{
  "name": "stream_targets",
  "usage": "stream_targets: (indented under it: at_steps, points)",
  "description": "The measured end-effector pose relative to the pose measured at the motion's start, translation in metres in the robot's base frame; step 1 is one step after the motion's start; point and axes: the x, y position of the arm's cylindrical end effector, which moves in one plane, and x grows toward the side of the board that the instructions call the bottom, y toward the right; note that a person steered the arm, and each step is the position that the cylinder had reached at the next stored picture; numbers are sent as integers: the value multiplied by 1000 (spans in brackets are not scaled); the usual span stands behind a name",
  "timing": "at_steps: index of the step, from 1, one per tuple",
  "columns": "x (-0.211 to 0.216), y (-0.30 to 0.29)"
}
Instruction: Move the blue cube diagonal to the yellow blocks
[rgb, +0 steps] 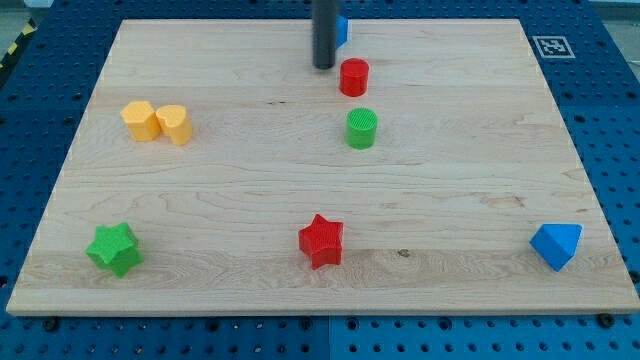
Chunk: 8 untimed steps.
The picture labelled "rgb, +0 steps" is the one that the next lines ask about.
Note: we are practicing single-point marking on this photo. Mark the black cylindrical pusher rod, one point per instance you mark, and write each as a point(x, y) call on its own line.
point(324, 33)

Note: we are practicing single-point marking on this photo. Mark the blue cube block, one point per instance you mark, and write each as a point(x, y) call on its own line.
point(342, 28)

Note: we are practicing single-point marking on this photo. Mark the red cylinder block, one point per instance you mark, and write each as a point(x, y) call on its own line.
point(354, 73)

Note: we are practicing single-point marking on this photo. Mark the green cylinder block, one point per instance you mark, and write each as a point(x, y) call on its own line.
point(361, 127)

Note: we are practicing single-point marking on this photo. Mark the yellow heart block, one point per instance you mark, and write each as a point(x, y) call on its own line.
point(175, 123)

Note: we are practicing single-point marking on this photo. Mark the wooden board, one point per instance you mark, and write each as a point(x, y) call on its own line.
point(471, 157)

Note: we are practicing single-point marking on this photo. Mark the yellow hexagon block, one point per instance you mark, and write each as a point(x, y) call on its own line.
point(141, 121)

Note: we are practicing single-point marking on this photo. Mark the red star block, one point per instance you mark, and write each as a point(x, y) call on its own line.
point(321, 242)

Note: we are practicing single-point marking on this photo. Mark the white fiducial marker tag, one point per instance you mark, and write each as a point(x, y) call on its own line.
point(553, 47)

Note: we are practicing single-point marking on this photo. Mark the green star block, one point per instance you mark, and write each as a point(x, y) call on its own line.
point(115, 248)

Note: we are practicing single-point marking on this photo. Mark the blue triangular prism block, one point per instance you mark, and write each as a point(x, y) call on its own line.
point(557, 243)

